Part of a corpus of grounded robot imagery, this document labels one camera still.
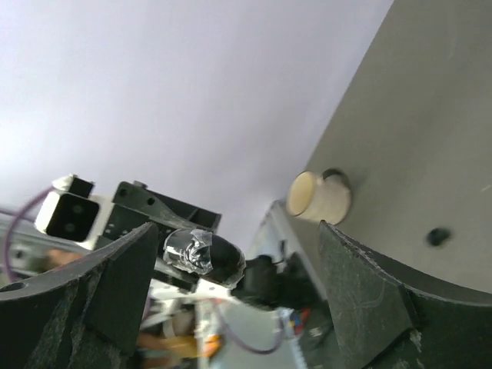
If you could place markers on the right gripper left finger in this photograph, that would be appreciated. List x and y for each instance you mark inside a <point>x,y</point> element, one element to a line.
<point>85,314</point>

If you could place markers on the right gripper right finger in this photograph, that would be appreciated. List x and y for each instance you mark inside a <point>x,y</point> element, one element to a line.
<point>389,315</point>

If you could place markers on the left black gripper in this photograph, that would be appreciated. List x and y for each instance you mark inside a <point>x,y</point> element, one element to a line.
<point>133,205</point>

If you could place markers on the black round earbud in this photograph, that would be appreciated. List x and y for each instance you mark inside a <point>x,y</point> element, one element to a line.
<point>437,236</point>

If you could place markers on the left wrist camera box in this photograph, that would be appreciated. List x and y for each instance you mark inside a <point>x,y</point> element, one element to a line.
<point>70,211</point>

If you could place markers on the cream mug black handle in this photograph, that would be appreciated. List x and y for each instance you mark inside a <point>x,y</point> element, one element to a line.
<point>316,197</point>

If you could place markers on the aluminium frame rail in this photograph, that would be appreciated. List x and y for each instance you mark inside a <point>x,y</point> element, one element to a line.
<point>249,338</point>

